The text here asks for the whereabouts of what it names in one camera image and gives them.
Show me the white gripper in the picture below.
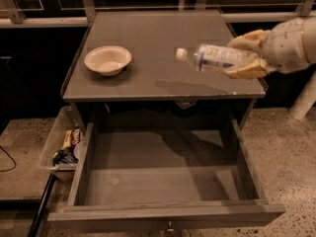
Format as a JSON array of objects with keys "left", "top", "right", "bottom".
[{"left": 223, "top": 18, "right": 310, "bottom": 79}]

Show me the blue plastic water bottle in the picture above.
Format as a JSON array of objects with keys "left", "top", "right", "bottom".
[{"left": 176, "top": 43, "right": 259, "bottom": 73}]

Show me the white robot base leg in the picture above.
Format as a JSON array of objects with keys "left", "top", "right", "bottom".
[{"left": 289, "top": 71, "right": 316, "bottom": 120}]

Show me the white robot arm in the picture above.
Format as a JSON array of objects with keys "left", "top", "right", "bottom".
[{"left": 225, "top": 17, "right": 316, "bottom": 79}]

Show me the grey cabinet with drawer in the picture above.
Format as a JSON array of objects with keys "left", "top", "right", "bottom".
[{"left": 59, "top": 9, "right": 269, "bottom": 130}]

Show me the open grey top drawer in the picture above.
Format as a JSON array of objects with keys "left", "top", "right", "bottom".
[{"left": 48, "top": 120, "right": 285, "bottom": 232}]

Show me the snack bag in bin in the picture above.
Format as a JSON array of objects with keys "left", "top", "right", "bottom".
[{"left": 52, "top": 128, "right": 84, "bottom": 165}]

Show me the clear plastic storage bin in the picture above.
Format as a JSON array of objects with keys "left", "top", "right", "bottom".
[{"left": 39, "top": 106, "right": 81, "bottom": 181}]

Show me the metal railing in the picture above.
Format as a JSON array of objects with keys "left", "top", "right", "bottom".
[{"left": 0, "top": 0, "right": 316, "bottom": 27}]

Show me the black cable on floor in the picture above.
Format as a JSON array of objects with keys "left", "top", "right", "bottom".
[{"left": 0, "top": 144, "right": 18, "bottom": 173}]

